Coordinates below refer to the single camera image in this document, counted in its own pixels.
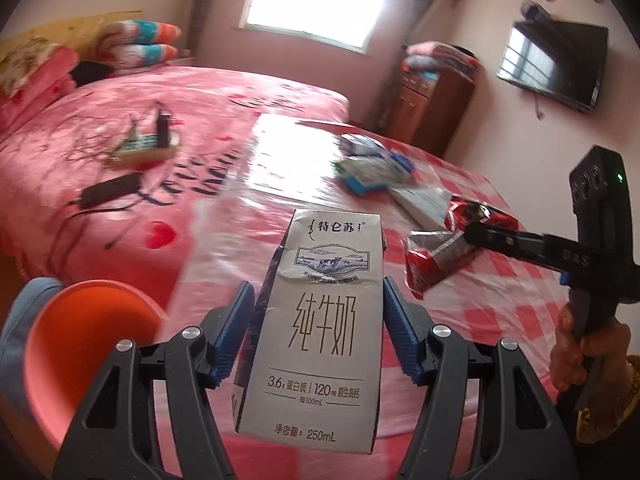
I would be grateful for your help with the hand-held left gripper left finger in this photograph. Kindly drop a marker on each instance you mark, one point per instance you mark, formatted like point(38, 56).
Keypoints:
point(230, 340)

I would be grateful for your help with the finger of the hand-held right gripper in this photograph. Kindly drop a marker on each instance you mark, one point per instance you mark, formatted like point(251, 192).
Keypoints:
point(505, 242)

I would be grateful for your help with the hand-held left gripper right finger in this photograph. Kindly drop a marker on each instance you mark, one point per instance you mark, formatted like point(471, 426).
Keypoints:
point(405, 335)

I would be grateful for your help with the red snack packet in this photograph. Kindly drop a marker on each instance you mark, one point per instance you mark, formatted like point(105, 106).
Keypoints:
point(430, 260)

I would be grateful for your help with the grey and blue milk carton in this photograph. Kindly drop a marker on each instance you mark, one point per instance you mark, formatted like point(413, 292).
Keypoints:
point(310, 320)

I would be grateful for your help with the white blue packet green ends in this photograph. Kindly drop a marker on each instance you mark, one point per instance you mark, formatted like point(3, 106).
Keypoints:
point(370, 172)

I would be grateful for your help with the orange plastic bin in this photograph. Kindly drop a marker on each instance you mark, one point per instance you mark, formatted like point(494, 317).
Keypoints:
point(75, 350)

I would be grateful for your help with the person's right forearm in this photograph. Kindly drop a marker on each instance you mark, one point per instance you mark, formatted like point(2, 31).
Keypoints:
point(605, 420)

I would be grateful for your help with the person's right hand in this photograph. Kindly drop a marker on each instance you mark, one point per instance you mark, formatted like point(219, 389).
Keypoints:
point(600, 360)

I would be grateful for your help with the brown wooden cabinet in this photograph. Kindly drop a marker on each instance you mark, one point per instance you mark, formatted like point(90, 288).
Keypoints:
point(440, 110)

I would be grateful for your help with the black power adapter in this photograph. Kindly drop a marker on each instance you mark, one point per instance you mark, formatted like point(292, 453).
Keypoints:
point(110, 190)

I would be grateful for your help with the stack of folded quilts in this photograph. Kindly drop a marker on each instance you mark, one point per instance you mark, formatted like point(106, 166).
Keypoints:
point(440, 57)

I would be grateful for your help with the beige box with green print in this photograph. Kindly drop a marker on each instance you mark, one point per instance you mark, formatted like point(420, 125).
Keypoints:
point(145, 155)

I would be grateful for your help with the black charger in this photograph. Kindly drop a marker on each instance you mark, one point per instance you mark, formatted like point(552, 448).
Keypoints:
point(162, 127)

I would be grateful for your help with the small dark device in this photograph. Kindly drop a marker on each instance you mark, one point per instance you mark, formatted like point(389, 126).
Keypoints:
point(532, 10)

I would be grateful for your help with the bed with pink printed sheet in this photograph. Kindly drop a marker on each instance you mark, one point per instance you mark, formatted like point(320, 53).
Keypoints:
point(200, 105)

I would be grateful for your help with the grey patterned curtain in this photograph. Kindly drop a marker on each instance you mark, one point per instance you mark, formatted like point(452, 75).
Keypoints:
point(210, 15)
point(425, 0)

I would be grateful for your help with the dark cloth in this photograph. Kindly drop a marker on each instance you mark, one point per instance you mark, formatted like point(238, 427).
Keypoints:
point(92, 72)

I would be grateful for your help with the window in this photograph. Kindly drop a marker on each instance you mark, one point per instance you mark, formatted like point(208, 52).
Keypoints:
point(315, 5)

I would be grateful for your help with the pink floral folded blanket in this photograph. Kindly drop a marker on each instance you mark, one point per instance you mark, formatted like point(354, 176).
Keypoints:
point(30, 65)

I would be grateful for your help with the wooden headboard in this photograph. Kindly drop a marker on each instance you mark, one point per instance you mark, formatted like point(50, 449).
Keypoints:
point(75, 22)

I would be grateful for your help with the wall-mounted television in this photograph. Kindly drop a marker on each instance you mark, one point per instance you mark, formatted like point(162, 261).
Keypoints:
point(550, 65)

